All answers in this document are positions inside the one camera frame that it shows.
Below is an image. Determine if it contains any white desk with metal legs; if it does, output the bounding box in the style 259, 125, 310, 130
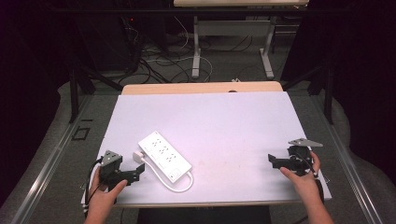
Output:
173, 0, 310, 80

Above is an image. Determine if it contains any black computer tower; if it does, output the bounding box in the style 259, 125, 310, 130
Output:
74, 12, 142, 73

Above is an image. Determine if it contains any white power strip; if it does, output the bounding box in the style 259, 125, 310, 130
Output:
137, 131, 193, 184

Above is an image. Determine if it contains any white plug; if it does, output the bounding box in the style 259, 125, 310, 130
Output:
133, 150, 147, 164

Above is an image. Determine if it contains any person's left hand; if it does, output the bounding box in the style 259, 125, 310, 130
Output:
88, 167, 129, 217

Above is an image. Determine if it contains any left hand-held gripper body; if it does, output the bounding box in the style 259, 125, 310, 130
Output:
99, 149, 127, 191

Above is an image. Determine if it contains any aluminium floor rail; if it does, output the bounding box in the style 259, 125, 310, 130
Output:
8, 93, 95, 224
310, 92, 385, 224

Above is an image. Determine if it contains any black square floor socket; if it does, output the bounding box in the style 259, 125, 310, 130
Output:
71, 126, 92, 142

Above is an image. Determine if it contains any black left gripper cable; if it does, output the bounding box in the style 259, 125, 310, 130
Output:
82, 157, 105, 219

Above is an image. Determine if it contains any wooden table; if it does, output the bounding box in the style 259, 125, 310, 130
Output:
113, 80, 302, 209

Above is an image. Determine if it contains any person's right hand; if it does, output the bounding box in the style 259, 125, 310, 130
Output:
278, 150, 324, 205

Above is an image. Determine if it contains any white table cover board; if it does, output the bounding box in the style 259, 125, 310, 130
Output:
80, 91, 332, 207

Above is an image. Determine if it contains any white power strip cable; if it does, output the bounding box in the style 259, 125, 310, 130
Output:
140, 157, 195, 193

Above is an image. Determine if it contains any bundle of black floor cables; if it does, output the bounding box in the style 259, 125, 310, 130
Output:
120, 18, 195, 86

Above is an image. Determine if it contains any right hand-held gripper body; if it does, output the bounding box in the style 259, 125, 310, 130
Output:
287, 137, 324, 177

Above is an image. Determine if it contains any white floor cable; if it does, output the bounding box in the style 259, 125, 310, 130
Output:
145, 15, 215, 82

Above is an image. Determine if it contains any black horizontal bar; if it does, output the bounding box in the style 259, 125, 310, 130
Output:
50, 7, 345, 16

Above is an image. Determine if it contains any black metal stand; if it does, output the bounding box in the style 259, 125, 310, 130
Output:
68, 63, 124, 124
280, 61, 336, 126

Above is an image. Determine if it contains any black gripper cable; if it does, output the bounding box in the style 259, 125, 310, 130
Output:
82, 157, 105, 219
297, 151, 326, 204

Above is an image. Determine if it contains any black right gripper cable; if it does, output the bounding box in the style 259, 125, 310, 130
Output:
297, 151, 326, 204

